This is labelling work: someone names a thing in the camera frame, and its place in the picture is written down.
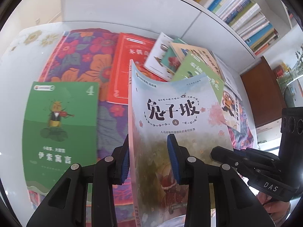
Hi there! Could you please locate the light green cartoon book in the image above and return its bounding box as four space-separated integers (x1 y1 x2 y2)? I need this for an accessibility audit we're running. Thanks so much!
171 52 225 97

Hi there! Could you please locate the beige illustrated book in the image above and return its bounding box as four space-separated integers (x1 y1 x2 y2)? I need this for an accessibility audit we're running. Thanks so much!
170 38 197 55

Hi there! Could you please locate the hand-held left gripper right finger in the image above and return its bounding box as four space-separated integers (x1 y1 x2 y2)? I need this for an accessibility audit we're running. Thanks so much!
167 135 276 227

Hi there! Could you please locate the person's right hand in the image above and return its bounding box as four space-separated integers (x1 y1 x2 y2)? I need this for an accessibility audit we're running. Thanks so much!
257 189 291 218

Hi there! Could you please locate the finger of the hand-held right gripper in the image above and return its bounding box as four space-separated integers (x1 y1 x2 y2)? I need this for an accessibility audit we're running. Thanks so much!
233 147 280 162
210 147 255 173

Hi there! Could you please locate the white comic cover book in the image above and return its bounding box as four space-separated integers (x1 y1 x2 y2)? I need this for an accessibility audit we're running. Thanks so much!
219 85 242 133

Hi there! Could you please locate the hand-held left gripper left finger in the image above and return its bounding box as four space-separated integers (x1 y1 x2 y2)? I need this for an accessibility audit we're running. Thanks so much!
26 134 130 227

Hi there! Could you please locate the brown wooden cabinet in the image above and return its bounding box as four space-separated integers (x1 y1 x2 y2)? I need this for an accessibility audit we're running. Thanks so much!
240 55 288 128

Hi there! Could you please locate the green violin cricket book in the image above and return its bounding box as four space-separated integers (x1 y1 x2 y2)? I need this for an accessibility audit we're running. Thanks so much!
21 82 100 191

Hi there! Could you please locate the white picture book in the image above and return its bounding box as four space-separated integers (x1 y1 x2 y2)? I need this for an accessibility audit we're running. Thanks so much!
144 32 177 81

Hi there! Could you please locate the green leafy plant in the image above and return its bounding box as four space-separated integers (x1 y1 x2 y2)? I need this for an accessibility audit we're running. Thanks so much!
277 45 303 95

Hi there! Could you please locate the white bookshelf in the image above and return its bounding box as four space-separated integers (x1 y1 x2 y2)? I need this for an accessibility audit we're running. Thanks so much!
60 0 296 71

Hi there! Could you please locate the row of colourful shelved books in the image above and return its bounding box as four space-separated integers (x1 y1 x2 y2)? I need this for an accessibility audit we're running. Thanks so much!
156 0 280 55

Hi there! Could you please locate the teal red flower book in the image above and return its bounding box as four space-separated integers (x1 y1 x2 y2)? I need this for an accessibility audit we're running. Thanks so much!
163 45 187 78

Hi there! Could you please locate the tan cartoon cover book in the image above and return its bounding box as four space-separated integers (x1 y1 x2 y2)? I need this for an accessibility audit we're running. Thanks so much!
189 45 223 81

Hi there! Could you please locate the blossom meadow cover book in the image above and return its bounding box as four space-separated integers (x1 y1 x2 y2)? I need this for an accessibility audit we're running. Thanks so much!
128 59 235 227

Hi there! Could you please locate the floral quilted blanket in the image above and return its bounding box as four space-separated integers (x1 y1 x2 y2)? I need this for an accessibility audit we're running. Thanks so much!
28 28 255 218

